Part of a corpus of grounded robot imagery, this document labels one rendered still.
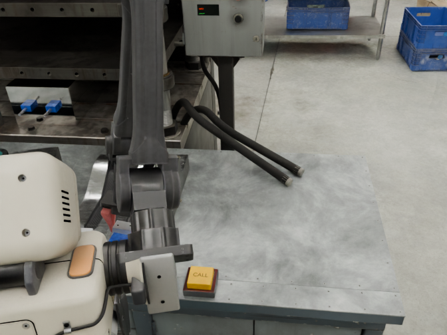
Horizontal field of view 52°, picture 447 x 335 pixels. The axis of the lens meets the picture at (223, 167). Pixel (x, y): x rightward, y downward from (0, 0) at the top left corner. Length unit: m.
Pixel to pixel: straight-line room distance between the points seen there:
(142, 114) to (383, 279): 0.79
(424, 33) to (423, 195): 1.97
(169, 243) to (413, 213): 2.21
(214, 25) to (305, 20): 3.05
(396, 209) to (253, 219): 1.54
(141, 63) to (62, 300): 0.38
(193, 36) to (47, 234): 1.27
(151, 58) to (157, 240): 0.29
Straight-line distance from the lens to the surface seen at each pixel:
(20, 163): 0.66
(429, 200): 2.95
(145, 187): 0.77
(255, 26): 1.75
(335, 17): 4.78
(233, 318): 1.32
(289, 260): 1.27
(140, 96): 0.76
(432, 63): 4.69
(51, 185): 0.65
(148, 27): 0.77
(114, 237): 1.17
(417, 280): 2.44
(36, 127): 2.08
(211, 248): 1.30
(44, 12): 1.88
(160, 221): 0.74
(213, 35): 1.78
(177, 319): 1.36
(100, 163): 1.47
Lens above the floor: 1.71
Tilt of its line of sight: 35 degrees down
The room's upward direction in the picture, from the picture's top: 2 degrees counter-clockwise
